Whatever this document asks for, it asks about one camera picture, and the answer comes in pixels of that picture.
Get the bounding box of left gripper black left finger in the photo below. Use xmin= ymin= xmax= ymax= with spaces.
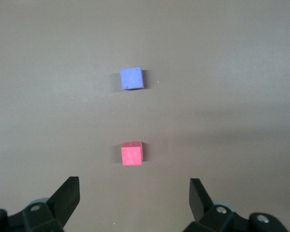
xmin=0 ymin=176 xmax=81 ymax=232

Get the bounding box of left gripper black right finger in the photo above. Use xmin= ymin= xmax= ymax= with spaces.
xmin=183 ymin=178 xmax=287 ymax=232

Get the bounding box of red foam cube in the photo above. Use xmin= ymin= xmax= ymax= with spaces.
xmin=121 ymin=142 xmax=144 ymax=166

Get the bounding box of purple foam cube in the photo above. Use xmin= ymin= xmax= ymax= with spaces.
xmin=120 ymin=67 xmax=145 ymax=90

